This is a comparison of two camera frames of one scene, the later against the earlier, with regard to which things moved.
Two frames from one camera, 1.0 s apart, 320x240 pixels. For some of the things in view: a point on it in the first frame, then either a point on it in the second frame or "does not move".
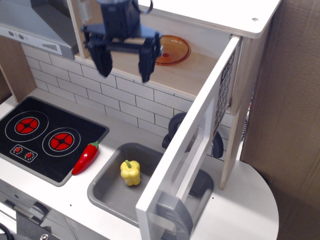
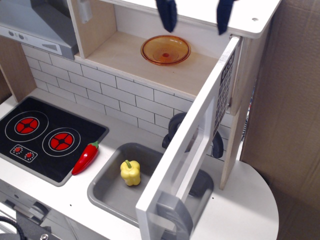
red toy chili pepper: [88, 154] does not move
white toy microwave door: [165, 210] does not move
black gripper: [120, 30] → [168, 11]
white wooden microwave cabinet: [195, 33] does not move
